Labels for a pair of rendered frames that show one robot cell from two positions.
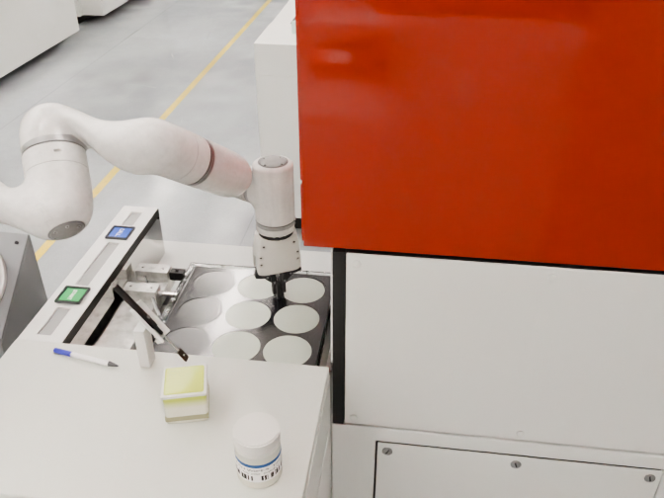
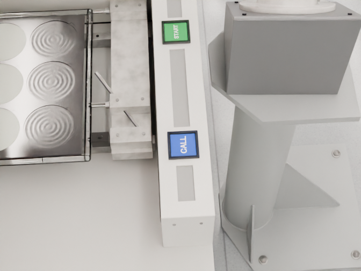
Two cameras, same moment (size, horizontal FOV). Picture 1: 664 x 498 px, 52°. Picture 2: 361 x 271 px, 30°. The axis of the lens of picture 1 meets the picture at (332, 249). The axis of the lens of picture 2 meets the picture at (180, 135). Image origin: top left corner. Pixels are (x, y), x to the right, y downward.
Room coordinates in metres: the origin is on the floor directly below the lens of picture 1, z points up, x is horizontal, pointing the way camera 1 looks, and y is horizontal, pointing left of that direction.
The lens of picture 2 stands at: (2.03, 0.41, 2.03)
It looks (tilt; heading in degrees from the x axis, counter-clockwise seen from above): 60 degrees down; 170
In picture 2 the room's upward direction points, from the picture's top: 1 degrees counter-clockwise
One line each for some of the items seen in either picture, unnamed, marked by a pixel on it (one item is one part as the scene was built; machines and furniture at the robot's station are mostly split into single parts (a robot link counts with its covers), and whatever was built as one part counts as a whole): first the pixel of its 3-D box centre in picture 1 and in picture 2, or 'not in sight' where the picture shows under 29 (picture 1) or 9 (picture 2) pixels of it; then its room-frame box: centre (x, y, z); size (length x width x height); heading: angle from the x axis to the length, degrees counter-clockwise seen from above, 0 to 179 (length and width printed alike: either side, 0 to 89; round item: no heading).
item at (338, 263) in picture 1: (358, 230); not in sight; (1.36, -0.06, 1.02); 0.82 x 0.03 x 0.40; 172
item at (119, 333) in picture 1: (130, 322); (130, 79); (1.22, 0.45, 0.87); 0.36 x 0.08 x 0.03; 172
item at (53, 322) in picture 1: (103, 289); (179, 104); (1.31, 0.54, 0.89); 0.55 x 0.09 x 0.14; 172
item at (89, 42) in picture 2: (168, 309); (88, 80); (1.22, 0.37, 0.90); 0.38 x 0.01 x 0.01; 172
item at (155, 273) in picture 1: (153, 272); (131, 137); (1.37, 0.43, 0.89); 0.08 x 0.03 x 0.03; 82
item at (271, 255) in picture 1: (277, 248); not in sight; (1.27, 0.12, 1.03); 0.10 x 0.07 x 0.11; 110
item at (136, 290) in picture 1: (141, 291); (130, 102); (1.29, 0.44, 0.89); 0.08 x 0.03 x 0.03; 82
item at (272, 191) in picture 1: (272, 189); not in sight; (1.27, 0.12, 1.17); 0.09 x 0.08 x 0.13; 54
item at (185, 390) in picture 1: (186, 393); not in sight; (0.85, 0.25, 1.00); 0.07 x 0.07 x 0.07; 8
